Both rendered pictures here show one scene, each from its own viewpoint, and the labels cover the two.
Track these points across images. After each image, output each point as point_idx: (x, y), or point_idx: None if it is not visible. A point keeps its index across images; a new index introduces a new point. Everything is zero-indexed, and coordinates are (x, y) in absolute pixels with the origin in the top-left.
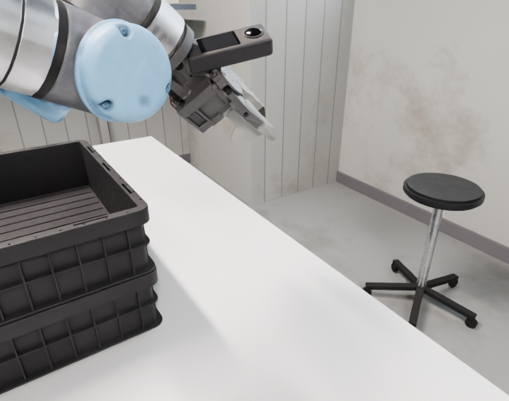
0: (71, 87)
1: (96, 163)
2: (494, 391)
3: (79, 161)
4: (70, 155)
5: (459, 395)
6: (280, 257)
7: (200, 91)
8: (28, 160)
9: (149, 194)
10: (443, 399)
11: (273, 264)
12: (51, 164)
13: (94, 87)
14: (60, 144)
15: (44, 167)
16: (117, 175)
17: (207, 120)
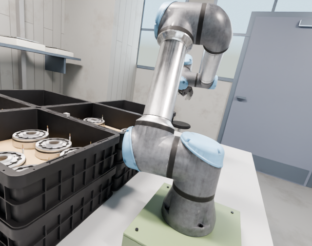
0: (211, 83)
1: (141, 105)
2: (229, 147)
3: (123, 106)
4: (122, 104)
5: (226, 148)
6: (174, 133)
7: (187, 87)
8: (115, 104)
9: None
10: (224, 148)
11: (174, 134)
12: (118, 106)
13: (216, 83)
14: (121, 100)
15: (117, 107)
16: None
17: (185, 93)
